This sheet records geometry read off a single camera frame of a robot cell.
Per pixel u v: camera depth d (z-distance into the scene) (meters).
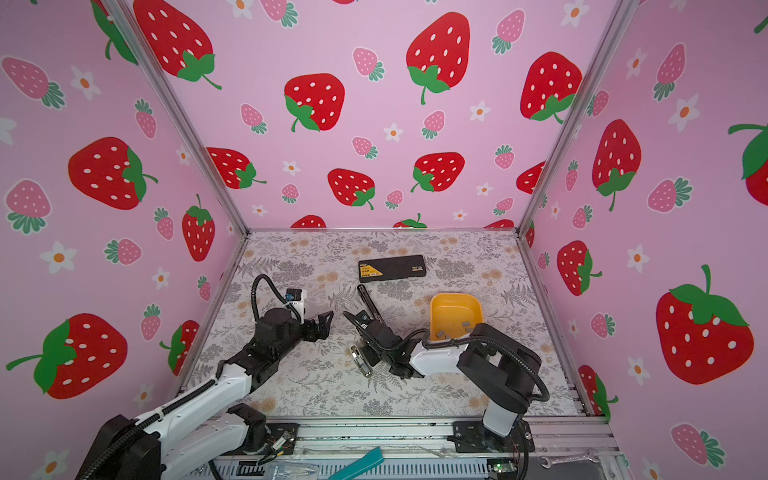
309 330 0.75
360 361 0.86
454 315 1.00
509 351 0.41
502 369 0.46
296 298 0.73
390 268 1.08
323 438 0.76
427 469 0.70
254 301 0.61
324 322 0.77
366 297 0.99
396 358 0.67
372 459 0.71
